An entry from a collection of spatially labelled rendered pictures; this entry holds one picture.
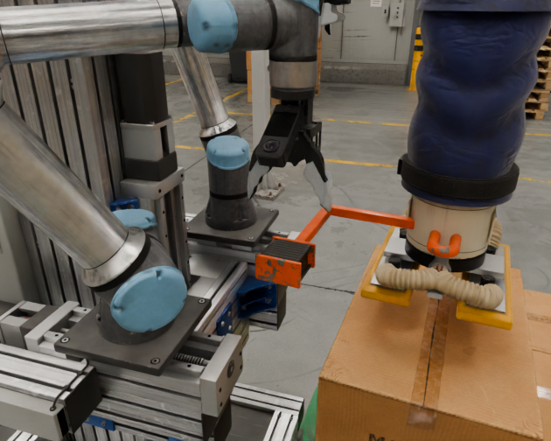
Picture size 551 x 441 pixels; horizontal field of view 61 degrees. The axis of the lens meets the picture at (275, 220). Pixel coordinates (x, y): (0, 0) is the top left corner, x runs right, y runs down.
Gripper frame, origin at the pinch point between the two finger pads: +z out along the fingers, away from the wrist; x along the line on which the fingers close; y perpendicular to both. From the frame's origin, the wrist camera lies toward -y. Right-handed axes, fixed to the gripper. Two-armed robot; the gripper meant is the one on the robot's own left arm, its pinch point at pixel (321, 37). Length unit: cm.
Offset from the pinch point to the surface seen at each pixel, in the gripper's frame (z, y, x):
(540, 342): 98, 79, 11
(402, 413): 61, 33, -71
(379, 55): 96, -69, 894
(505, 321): 45, 50, -59
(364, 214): 33, 20, -44
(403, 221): 33, 29, -45
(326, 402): 64, 19, -70
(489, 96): 5, 41, -50
